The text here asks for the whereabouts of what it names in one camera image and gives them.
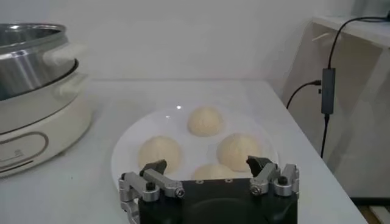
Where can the white side desk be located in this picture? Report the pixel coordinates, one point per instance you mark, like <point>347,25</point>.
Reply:
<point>359,121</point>

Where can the steel steamer basket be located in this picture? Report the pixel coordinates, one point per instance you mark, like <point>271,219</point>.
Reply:
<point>24,67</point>

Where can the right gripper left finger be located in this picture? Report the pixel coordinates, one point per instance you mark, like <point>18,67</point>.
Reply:
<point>161,182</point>

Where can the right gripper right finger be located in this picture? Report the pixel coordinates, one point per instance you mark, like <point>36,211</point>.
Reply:
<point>265,179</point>

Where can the white round plate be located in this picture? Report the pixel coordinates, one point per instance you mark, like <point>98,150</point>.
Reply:
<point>198,146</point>

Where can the black usb hub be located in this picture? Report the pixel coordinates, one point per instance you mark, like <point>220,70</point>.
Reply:
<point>328,91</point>

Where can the white steamed baozi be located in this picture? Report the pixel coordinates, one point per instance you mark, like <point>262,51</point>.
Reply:
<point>237,149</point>
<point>158,149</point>
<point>205,121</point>
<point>213,173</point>

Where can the cream electric cooker base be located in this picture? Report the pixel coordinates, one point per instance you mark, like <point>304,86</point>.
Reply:
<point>45,128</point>

